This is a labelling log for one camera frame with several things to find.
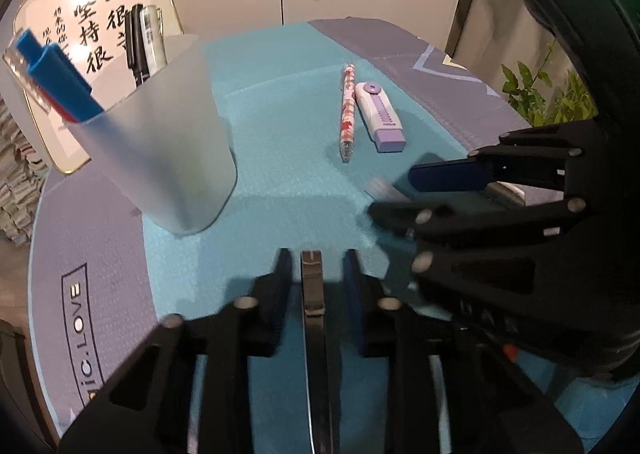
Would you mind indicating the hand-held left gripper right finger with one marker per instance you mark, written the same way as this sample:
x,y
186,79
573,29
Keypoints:
x,y
352,294

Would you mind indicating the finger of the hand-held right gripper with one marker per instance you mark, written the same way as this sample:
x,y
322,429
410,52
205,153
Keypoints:
x,y
475,221
445,174

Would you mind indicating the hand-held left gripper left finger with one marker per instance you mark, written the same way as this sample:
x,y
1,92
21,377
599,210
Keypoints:
x,y
282,284

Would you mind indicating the black pen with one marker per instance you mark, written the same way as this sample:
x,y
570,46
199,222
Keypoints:
x,y
315,359
134,44

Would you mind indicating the white purple correction tape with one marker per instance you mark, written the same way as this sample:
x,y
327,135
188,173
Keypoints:
x,y
380,117

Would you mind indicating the white red patterned pen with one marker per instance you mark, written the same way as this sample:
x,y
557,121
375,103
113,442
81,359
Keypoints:
x,y
348,114

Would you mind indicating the orange pen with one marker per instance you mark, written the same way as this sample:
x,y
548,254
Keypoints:
x,y
508,353

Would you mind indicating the translucent plastic pen cup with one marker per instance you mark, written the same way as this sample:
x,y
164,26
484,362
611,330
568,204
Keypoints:
x,y
165,159

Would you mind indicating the pale white pen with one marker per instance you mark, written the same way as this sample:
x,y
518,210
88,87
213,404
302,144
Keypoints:
x,y
152,42

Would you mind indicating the blue pen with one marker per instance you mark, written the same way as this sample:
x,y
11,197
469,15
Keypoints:
x,y
60,74

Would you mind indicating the red pen clear cap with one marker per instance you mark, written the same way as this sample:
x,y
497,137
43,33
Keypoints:
x,y
25,77

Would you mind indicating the green leafy plant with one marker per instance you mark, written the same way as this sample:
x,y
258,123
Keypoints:
x,y
525,94

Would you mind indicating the teal and grey tablecloth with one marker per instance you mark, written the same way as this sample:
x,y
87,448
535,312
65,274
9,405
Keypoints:
x,y
280,109

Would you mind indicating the tall pile of papers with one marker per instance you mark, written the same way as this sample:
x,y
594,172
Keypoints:
x,y
15,174

